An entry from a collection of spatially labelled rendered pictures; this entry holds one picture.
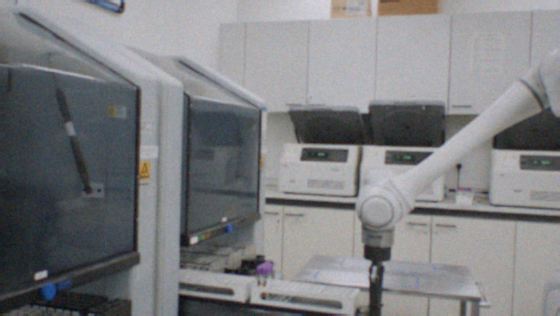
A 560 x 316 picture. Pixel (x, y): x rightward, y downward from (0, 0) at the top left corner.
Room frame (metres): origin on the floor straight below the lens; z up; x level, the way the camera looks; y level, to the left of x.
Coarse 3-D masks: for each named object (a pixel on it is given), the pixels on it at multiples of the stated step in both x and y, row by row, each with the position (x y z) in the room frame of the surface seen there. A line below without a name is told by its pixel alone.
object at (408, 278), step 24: (312, 264) 2.10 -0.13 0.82; (336, 264) 2.11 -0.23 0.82; (360, 264) 2.12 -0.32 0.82; (384, 264) 2.13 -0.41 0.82; (408, 264) 2.15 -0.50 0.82; (432, 264) 2.16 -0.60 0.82; (360, 288) 1.80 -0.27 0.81; (384, 288) 1.78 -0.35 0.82; (408, 288) 1.79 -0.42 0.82; (432, 288) 1.79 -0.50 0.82; (456, 288) 1.80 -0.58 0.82; (480, 288) 1.97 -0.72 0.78
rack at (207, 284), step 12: (180, 276) 1.67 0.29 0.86; (192, 276) 1.68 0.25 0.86; (204, 276) 1.69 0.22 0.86; (216, 276) 1.69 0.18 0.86; (228, 276) 1.69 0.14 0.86; (240, 276) 1.69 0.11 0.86; (180, 288) 1.68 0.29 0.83; (192, 288) 1.68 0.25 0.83; (204, 288) 1.74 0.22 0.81; (216, 288) 1.72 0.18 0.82; (228, 288) 1.71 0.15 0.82; (240, 288) 1.60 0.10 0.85; (240, 300) 1.60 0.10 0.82
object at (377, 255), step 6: (366, 246) 1.51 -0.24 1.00; (390, 246) 1.52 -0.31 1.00; (366, 252) 1.51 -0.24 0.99; (372, 252) 1.49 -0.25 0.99; (378, 252) 1.49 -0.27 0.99; (384, 252) 1.49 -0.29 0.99; (390, 252) 1.51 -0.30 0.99; (366, 258) 1.51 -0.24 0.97; (372, 258) 1.49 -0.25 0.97; (378, 258) 1.49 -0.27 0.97; (384, 258) 1.49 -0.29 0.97; (390, 258) 1.51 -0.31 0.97; (372, 264) 1.49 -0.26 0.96; (378, 264) 1.49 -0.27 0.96; (378, 270) 1.49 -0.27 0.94; (378, 276) 1.50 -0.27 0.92
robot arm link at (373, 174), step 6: (372, 168) 1.50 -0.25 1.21; (378, 168) 1.49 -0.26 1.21; (384, 168) 1.49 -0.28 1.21; (366, 174) 1.51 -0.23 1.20; (372, 174) 1.49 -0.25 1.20; (378, 174) 1.48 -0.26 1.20; (384, 174) 1.48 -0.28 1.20; (390, 174) 1.49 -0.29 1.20; (366, 180) 1.49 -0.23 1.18; (372, 180) 1.48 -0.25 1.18; (366, 186) 1.48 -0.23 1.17; (360, 192) 1.50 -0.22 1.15
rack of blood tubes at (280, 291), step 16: (256, 288) 1.58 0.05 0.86; (272, 288) 1.57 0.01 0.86; (288, 288) 1.57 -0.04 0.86; (304, 288) 1.58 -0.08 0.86; (320, 288) 1.59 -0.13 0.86; (336, 288) 1.59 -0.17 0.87; (352, 288) 1.59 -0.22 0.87; (272, 304) 1.56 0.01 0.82; (288, 304) 1.55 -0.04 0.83; (304, 304) 1.62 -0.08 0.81; (320, 304) 1.62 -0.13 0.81; (336, 304) 1.61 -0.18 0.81; (352, 304) 1.50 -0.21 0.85
